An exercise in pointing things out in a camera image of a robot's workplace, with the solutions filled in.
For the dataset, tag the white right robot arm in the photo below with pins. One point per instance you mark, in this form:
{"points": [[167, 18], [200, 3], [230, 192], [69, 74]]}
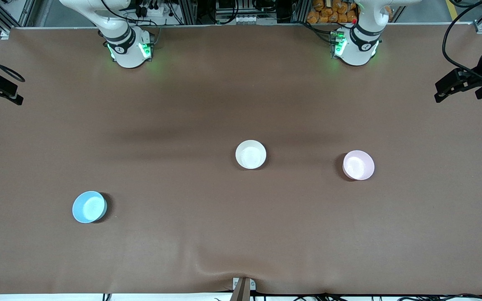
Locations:
{"points": [[128, 54]]}

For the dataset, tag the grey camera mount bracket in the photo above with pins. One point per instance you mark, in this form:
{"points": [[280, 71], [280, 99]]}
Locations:
{"points": [[243, 288]]}

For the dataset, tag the white bowl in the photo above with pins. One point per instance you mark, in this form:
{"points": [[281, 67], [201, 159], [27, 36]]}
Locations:
{"points": [[250, 154]]}

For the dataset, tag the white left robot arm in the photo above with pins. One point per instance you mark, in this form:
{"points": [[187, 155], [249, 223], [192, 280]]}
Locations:
{"points": [[358, 50]]}

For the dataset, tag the blue bowl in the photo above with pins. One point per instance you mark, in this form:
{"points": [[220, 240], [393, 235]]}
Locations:
{"points": [[89, 207]]}

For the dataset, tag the orange snack bags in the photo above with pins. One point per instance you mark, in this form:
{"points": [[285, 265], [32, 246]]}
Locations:
{"points": [[333, 11]]}

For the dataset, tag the white power strip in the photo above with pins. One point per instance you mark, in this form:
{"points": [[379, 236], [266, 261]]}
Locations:
{"points": [[154, 10]]}

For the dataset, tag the brown table mat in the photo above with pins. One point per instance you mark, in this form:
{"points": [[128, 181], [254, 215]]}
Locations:
{"points": [[241, 234]]}

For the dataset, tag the pink bowl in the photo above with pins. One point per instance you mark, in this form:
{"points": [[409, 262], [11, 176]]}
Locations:
{"points": [[358, 165]]}

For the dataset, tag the black electronics box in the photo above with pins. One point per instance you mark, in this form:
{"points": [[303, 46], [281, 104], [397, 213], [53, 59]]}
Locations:
{"points": [[245, 11]]}

